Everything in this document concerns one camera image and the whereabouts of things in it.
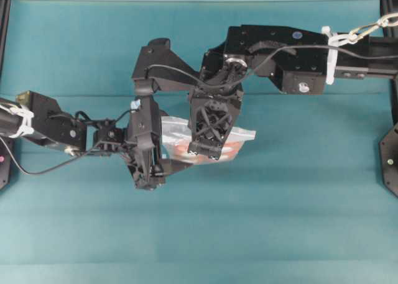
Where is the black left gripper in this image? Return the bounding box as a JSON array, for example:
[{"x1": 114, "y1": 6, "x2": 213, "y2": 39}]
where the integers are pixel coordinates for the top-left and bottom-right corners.
[{"x1": 126, "y1": 96, "x2": 165, "y2": 190}]

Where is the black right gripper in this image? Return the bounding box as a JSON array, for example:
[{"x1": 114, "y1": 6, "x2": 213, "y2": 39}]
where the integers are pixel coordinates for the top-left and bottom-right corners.
[{"x1": 188, "y1": 86, "x2": 244, "y2": 160}]

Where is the orange tape roll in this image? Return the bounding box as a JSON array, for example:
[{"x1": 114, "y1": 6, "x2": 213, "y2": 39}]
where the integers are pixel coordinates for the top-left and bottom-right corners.
[
  {"x1": 170, "y1": 144, "x2": 192, "y2": 163},
  {"x1": 219, "y1": 142, "x2": 244, "y2": 162}
]

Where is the clear zip bag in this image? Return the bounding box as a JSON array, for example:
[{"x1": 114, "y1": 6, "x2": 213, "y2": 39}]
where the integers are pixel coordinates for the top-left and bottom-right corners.
[{"x1": 162, "y1": 116, "x2": 256, "y2": 165}]

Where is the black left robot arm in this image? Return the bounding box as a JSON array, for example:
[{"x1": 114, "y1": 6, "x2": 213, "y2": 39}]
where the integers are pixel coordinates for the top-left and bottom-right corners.
[{"x1": 1, "y1": 91, "x2": 174, "y2": 190}]

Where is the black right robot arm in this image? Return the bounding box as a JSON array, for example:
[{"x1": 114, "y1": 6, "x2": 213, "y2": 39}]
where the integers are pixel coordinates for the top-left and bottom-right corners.
[{"x1": 188, "y1": 25, "x2": 397, "y2": 160}]

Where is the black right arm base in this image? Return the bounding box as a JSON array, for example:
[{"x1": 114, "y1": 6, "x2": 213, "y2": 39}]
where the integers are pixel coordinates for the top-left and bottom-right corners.
[{"x1": 379, "y1": 124, "x2": 398, "y2": 197}]

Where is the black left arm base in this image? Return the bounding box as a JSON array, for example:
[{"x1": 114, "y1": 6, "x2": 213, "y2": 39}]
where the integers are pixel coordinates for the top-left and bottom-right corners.
[{"x1": 0, "y1": 142, "x2": 12, "y2": 190}]

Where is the white zip tie left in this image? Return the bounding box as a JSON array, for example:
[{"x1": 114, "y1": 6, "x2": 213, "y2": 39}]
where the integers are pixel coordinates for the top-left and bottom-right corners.
[{"x1": 6, "y1": 105, "x2": 35, "y2": 139}]

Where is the white zip tie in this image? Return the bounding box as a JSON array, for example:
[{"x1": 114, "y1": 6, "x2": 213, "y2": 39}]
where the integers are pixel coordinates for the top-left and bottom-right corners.
[
  {"x1": 322, "y1": 26, "x2": 350, "y2": 85},
  {"x1": 6, "y1": 105, "x2": 35, "y2": 139}
]

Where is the white zip tie right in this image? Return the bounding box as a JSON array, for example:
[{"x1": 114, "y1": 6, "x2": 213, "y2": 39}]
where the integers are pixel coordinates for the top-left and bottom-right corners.
[{"x1": 322, "y1": 26, "x2": 350, "y2": 85}]

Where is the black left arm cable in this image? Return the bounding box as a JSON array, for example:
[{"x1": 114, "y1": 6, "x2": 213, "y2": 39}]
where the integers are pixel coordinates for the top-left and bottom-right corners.
[{"x1": 0, "y1": 108, "x2": 141, "y2": 176}]

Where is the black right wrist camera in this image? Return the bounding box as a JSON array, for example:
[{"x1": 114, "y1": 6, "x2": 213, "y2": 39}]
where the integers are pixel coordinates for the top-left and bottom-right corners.
[{"x1": 132, "y1": 38, "x2": 199, "y2": 96}]

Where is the metal carabiner chain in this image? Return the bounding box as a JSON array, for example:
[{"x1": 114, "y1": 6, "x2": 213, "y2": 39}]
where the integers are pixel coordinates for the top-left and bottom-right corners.
[{"x1": 348, "y1": 13, "x2": 398, "y2": 42}]

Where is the black left frame post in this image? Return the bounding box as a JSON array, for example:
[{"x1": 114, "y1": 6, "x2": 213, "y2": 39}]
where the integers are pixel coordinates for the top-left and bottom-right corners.
[{"x1": 0, "y1": 0, "x2": 11, "y2": 75}]

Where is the black frame post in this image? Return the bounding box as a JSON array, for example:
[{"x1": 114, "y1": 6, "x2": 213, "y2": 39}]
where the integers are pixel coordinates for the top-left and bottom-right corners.
[
  {"x1": 379, "y1": 0, "x2": 398, "y2": 39},
  {"x1": 0, "y1": 0, "x2": 11, "y2": 75}
]

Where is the black right frame post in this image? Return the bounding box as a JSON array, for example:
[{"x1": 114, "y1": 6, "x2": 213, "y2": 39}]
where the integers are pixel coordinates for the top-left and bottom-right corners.
[{"x1": 379, "y1": 0, "x2": 398, "y2": 39}]

